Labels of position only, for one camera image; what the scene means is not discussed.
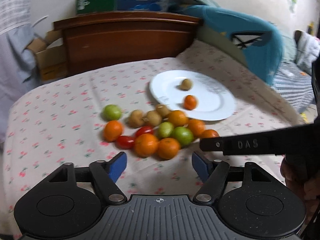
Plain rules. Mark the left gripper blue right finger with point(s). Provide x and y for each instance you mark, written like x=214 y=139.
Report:
x=213 y=175

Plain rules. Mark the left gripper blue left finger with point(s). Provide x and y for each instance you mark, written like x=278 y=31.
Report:
x=104 y=177

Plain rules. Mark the red cherry tomato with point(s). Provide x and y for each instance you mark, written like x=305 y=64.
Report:
x=144 y=130
x=125 y=142

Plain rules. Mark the orange tangerine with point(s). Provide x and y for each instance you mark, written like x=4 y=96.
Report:
x=178 y=118
x=168 y=148
x=190 y=102
x=146 y=145
x=112 y=131
x=197 y=127
x=209 y=133

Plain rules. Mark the green tomato large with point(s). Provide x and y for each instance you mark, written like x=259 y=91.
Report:
x=183 y=135

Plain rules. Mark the green tomato small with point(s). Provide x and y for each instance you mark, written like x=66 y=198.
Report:
x=165 y=130

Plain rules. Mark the orange tangerine front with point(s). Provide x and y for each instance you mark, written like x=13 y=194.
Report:
x=190 y=102

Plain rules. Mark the brown longan large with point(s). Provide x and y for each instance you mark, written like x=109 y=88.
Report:
x=186 y=85

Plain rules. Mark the person's right hand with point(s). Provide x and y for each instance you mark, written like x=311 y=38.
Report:
x=307 y=191

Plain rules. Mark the green tomato far left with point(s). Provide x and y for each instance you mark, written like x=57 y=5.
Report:
x=111 y=112

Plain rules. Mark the cherry print tablecloth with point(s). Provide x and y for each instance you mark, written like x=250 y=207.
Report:
x=61 y=121

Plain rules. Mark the white ceramic plate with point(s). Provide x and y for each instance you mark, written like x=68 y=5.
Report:
x=214 y=101

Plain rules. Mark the blue star pillow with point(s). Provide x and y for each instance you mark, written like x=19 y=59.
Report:
x=260 y=41

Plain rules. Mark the brown cardboard box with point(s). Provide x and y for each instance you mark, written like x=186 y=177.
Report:
x=50 y=56

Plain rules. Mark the light blue hanging cloth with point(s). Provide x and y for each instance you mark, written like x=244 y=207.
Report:
x=18 y=65

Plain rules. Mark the dark wooden headboard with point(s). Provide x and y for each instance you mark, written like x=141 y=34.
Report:
x=104 y=39

